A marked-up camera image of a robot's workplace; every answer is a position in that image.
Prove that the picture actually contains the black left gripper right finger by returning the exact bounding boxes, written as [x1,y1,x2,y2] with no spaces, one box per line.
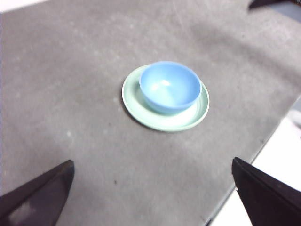
[231,157,301,226]

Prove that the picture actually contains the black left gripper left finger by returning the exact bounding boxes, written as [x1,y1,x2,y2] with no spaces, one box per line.
[0,159,75,226]

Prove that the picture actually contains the pale green plate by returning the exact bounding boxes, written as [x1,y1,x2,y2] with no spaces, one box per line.
[121,65,210,132]

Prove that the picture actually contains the blue bowl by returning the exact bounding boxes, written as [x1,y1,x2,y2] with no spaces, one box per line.
[138,61,202,115]

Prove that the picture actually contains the dark object beside table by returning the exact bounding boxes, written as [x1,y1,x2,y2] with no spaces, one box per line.
[248,0,293,10]

